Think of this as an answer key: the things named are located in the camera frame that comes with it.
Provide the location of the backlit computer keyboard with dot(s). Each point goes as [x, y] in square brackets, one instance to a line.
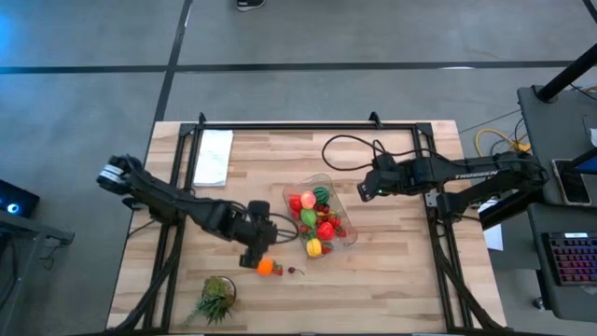
[573, 259]

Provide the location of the blue lit screen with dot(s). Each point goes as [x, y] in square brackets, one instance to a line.
[588, 164]

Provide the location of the yellow toy bell pepper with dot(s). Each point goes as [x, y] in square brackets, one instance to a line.
[314, 247]

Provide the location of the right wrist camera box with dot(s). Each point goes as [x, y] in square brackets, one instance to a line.
[383, 162]

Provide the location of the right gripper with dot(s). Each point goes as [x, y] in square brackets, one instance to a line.
[396, 179]

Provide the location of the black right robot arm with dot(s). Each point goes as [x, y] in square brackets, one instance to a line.
[476, 175]

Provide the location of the person's shoe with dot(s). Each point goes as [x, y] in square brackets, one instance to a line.
[249, 4]

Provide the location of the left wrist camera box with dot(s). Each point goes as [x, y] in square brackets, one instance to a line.
[259, 211]

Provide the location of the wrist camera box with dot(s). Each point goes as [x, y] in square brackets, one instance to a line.
[259, 211]
[383, 162]

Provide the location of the black device with blue light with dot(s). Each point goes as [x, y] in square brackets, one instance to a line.
[21, 198]

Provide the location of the black tablet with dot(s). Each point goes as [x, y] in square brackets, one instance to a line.
[570, 184]

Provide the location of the black aluminium frame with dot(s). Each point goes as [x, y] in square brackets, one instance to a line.
[298, 126]

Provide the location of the green striped toy watermelon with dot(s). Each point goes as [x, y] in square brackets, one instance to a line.
[321, 195]

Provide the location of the black desk with pole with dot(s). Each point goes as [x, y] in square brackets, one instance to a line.
[541, 140]

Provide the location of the gray desk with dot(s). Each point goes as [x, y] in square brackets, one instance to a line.
[32, 226]

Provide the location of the white folded paper towel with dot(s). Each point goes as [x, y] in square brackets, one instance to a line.
[213, 158]

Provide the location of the potted artificial succulent plant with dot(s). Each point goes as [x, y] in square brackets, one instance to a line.
[215, 291]

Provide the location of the clear plastic tupperware container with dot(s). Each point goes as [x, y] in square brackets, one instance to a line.
[347, 242]

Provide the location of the light green toy pear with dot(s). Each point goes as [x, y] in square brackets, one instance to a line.
[308, 218]

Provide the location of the dark red toy cherry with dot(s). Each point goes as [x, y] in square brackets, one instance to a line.
[322, 208]

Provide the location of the black pole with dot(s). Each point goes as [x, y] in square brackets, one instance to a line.
[566, 74]

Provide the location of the black table clamp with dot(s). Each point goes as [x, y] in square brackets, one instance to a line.
[374, 119]
[201, 119]

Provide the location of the orange-red toy tomato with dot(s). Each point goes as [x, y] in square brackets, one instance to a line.
[325, 231]

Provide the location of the dark desk with keyboard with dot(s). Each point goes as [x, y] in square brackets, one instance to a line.
[535, 242]

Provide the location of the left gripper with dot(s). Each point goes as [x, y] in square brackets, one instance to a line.
[254, 235]

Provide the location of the pink toy peach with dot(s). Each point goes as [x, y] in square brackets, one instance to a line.
[308, 200]

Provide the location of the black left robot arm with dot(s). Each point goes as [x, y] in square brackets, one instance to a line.
[163, 200]

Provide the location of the white paper sheet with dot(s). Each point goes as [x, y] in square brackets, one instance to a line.
[493, 235]

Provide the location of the orange toy fruit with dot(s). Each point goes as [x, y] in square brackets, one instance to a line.
[265, 267]

